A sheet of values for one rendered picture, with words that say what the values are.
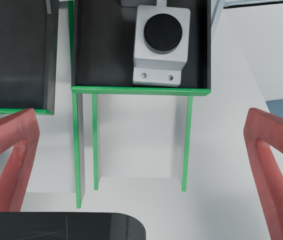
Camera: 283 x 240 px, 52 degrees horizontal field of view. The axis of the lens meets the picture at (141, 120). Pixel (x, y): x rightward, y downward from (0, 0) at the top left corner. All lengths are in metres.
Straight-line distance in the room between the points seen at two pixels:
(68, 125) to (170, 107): 0.15
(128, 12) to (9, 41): 0.12
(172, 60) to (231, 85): 0.52
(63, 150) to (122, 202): 0.20
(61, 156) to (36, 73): 0.17
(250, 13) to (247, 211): 0.69
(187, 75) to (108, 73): 0.08
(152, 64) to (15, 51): 0.14
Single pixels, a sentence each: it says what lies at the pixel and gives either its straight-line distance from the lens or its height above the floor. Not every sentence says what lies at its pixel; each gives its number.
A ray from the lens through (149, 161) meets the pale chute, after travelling 0.45.
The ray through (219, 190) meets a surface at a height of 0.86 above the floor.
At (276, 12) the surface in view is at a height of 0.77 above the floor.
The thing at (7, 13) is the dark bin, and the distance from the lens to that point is 0.33.
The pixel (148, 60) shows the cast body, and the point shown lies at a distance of 0.24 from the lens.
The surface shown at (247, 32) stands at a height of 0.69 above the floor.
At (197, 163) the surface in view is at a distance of 0.62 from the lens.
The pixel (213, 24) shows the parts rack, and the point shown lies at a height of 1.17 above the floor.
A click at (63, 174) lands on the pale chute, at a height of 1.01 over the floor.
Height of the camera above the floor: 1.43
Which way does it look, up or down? 60 degrees down
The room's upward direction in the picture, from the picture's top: 3 degrees clockwise
